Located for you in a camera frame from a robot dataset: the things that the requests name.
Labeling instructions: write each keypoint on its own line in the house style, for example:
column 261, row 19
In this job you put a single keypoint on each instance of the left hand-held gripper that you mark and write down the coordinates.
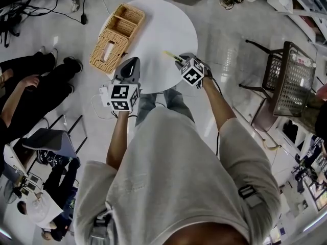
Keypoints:
column 124, row 79

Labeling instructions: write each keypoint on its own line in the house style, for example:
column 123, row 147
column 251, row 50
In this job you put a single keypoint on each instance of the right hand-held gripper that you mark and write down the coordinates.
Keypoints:
column 192, row 73

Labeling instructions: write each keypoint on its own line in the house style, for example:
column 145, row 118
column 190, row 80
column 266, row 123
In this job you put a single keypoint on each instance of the yellow utility knife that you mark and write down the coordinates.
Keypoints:
column 170, row 55

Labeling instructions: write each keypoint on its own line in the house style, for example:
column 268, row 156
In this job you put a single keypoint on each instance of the person's left forearm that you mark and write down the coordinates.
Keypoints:
column 118, row 139

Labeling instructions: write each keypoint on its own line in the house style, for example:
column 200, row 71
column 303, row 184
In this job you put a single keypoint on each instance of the person's right forearm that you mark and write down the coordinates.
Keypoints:
column 217, row 103

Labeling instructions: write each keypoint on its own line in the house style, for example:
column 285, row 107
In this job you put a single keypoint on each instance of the person's blue jeans legs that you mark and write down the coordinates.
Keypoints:
column 163, row 102

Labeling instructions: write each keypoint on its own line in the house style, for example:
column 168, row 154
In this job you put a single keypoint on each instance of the woven wicker basket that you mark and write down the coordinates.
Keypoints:
column 116, row 38

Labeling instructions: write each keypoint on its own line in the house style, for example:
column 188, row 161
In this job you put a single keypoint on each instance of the black power adapter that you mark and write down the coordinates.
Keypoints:
column 83, row 19

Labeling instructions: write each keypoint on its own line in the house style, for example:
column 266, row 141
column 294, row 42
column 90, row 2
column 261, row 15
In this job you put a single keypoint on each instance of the dark metal mesh chair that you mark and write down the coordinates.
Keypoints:
column 291, row 80

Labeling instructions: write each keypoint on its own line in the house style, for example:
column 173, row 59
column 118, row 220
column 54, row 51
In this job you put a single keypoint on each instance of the person's grey t-shirt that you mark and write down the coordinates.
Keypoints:
column 176, row 177

